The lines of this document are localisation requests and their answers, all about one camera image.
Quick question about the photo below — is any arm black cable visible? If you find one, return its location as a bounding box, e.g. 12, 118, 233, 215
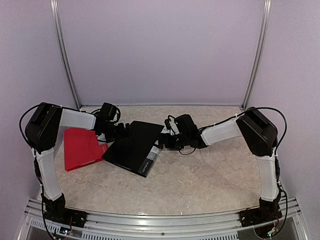
19, 103, 122, 237
167, 106, 288, 237

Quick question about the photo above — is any right aluminium frame post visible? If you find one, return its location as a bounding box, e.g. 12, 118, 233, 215
241, 0, 272, 110

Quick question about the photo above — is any aluminium frame post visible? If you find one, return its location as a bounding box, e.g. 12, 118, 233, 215
49, 0, 82, 109
241, 0, 272, 110

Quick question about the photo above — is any left aluminium frame post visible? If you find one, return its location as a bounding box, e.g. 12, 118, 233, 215
49, 0, 82, 109

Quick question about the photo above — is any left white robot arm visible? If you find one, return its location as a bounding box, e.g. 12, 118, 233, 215
24, 102, 132, 201

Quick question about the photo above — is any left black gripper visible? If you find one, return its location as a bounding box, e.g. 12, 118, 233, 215
100, 122, 133, 144

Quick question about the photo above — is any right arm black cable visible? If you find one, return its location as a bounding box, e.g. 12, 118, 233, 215
167, 106, 288, 237

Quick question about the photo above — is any red folder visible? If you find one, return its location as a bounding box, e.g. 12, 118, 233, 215
64, 128, 108, 172

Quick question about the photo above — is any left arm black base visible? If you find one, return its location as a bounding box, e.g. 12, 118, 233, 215
41, 193, 88, 228

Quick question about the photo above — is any aluminium front rail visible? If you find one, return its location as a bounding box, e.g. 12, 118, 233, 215
23, 197, 307, 240

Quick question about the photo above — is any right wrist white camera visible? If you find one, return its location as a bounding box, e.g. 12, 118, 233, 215
164, 118, 180, 136

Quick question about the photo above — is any black folder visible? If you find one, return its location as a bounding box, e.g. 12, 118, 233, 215
101, 121, 165, 178

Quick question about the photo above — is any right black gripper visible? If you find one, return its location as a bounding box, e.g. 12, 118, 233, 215
152, 132, 189, 151

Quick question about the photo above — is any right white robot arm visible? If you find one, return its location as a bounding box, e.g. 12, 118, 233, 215
157, 107, 280, 202

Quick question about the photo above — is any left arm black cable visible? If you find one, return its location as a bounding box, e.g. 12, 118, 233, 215
19, 103, 122, 237

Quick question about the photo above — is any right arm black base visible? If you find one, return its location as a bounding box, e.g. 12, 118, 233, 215
238, 198, 283, 227

